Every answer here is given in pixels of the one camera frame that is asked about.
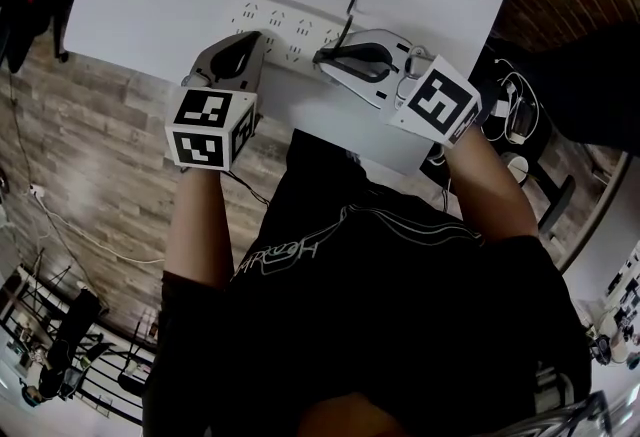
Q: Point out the cluttered white shelf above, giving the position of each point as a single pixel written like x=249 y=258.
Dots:
x=620 y=285

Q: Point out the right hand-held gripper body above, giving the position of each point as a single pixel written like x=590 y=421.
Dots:
x=440 y=100

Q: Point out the large black office chair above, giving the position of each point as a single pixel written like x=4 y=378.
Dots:
x=590 y=90

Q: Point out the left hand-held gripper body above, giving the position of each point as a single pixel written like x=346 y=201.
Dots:
x=200 y=150

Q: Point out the white round device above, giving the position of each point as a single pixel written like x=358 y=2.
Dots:
x=517 y=167

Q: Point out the white power strip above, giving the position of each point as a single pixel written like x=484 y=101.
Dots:
x=290 y=20

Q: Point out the person's left forearm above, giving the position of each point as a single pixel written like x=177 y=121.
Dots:
x=197 y=225

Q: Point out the person's right forearm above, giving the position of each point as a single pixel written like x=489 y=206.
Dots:
x=490 y=195

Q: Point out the person's black t-shirt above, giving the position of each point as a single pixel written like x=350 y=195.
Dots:
x=400 y=325

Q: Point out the black metal rack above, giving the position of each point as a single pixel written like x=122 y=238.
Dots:
x=82 y=312

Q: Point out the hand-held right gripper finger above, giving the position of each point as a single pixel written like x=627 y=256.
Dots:
x=380 y=37
x=360 y=82

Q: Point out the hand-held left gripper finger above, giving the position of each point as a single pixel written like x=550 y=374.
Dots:
x=205 y=60
x=252 y=70

